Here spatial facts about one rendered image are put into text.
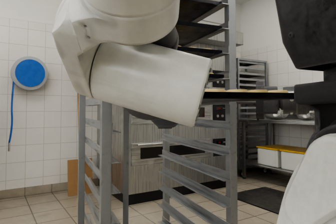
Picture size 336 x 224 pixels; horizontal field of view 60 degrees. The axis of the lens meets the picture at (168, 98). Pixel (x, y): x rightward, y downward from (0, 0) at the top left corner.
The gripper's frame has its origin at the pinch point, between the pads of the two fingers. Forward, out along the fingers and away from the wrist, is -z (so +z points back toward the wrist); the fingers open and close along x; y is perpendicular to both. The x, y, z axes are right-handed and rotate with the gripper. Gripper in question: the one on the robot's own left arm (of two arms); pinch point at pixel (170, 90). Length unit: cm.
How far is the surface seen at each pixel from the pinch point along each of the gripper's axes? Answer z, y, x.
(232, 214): -56, -15, -41
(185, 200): -85, 4, -45
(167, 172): -104, 15, -37
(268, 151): -375, -91, -65
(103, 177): -32.9, 24.1, -23.1
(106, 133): -33.4, 23.2, -10.3
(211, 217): -66, -8, -46
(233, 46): -57, -16, 19
